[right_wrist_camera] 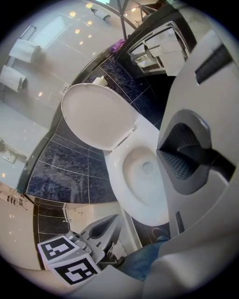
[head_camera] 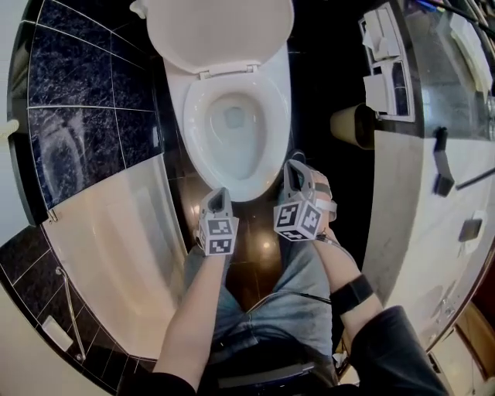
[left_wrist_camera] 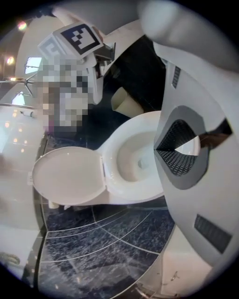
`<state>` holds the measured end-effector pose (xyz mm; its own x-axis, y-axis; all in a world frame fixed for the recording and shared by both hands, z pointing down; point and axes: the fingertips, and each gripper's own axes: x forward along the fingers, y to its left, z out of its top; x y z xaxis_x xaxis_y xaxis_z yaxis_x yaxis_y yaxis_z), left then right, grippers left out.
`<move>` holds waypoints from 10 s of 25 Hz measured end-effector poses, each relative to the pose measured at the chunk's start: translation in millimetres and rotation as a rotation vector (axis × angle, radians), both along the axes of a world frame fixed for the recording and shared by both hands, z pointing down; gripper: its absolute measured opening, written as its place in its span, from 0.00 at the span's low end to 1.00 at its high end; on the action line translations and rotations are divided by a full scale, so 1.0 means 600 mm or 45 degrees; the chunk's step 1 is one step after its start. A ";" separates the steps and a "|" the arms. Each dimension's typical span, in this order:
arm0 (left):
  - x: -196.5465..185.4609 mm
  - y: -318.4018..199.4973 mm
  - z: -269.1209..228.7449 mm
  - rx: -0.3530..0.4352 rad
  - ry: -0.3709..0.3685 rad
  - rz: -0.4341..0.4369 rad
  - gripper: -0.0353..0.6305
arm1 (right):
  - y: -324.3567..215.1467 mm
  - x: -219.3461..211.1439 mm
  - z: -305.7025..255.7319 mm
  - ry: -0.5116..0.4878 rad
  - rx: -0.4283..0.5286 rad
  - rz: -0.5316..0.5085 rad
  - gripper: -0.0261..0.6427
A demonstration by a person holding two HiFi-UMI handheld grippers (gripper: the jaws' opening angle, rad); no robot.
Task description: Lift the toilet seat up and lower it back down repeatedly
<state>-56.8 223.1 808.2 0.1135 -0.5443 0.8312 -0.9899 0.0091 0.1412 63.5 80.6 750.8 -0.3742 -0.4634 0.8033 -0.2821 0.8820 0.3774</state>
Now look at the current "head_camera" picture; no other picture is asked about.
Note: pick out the chrome sink faucet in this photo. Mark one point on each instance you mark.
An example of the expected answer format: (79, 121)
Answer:
(448, 303)

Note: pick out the black tripod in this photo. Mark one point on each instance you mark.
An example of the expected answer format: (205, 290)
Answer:
(475, 178)

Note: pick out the chrome bathtub tap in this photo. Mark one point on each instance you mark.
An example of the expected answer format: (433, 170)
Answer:
(53, 217)

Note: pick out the white soap dish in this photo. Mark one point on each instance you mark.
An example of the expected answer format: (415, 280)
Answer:
(57, 332)

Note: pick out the person's right forearm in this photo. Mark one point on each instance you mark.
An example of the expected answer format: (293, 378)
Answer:
(336, 270)

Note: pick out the white toilet seat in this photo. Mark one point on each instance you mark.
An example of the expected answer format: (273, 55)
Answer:
(193, 120)

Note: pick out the person's left forearm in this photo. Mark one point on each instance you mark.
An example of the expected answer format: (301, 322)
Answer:
(193, 309)

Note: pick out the white ceramic toilet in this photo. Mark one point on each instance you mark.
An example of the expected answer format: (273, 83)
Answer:
(172, 89)

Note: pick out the clear drinking glass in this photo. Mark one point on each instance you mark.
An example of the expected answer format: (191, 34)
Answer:
(491, 106)
(491, 129)

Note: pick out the black smartphone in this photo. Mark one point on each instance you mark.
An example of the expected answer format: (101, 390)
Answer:
(470, 229)

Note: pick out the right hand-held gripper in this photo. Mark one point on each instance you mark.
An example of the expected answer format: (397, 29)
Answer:
(298, 220)

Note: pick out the dark jacket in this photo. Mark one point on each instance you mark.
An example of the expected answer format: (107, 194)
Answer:
(390, 356)

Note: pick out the black forearm band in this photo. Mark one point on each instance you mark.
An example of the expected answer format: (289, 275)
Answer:
(352, 295)

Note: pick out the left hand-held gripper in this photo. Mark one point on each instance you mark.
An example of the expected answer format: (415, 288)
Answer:
(218, 236)

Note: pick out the blue jeans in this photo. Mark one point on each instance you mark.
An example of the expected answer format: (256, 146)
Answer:
(294, 325)

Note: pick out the black waist pack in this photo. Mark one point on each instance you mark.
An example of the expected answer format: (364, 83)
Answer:
(270, 373)

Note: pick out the white sink basin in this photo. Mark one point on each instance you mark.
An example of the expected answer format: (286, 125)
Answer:
(435, 298)

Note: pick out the cream bathtub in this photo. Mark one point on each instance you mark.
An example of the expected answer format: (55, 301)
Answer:
(108, 247)

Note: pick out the person's right shoe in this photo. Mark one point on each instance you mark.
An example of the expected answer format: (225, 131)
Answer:
(298, 155)

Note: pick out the black angular bracket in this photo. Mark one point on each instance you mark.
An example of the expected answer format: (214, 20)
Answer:
(442, 185)

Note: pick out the chrome grab bar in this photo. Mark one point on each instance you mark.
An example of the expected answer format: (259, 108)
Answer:
(71, 313)

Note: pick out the person's right hand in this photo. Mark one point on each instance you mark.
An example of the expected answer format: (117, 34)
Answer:
(323, 185)

